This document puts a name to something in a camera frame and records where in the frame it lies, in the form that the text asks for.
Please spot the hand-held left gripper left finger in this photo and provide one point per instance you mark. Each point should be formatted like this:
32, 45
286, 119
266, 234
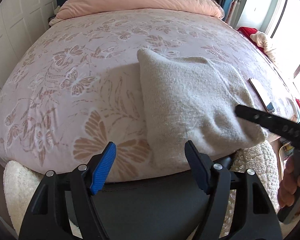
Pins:
102, 170

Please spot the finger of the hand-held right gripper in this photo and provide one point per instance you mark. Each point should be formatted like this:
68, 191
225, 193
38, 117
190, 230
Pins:
270, 122

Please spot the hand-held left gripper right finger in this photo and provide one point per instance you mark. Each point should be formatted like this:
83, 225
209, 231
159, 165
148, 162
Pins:
198, 172

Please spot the white towel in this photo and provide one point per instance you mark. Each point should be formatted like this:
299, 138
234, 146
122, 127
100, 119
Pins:
190, 100

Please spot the person's right hand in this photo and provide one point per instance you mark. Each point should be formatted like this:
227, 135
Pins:
286, 190

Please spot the black smartphone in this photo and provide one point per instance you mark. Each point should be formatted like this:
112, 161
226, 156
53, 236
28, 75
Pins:
260, 92

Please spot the cream knotted cloth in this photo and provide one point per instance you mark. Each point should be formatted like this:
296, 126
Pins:
262, 42

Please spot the bright window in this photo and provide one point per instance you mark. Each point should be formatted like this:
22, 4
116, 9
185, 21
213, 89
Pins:
290, 17

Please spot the bed with butterfly sheet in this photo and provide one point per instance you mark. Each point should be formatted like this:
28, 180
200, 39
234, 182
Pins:
65, 80

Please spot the blue patterned curtain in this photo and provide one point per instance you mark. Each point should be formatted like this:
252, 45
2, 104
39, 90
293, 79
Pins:
230, 0

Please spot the white panelled wardrobe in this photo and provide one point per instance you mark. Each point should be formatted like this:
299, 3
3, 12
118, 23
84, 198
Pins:
15, 30

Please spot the pink duvet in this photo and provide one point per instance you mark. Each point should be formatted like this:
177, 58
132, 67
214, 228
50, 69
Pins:
140, 2

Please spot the black bed frame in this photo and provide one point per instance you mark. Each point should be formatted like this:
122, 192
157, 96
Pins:
152, 205

